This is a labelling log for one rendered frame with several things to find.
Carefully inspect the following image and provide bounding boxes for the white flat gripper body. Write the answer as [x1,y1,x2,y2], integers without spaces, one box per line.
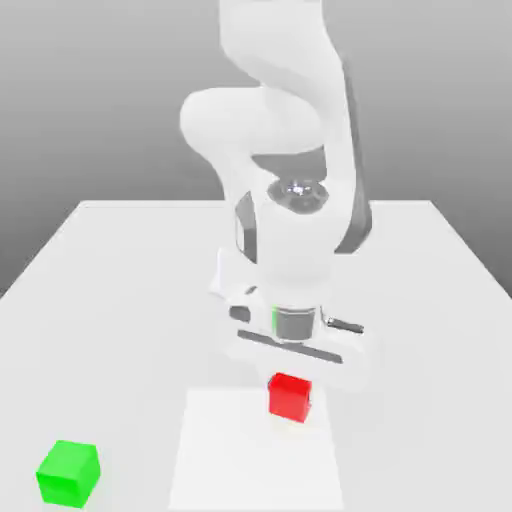
[223,327,371,394]

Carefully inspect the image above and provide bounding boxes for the small red cube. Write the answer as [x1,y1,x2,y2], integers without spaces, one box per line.
[267,372,314,424]

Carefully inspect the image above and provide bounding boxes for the small green cube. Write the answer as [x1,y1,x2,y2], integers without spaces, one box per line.
[35,439,102,510]

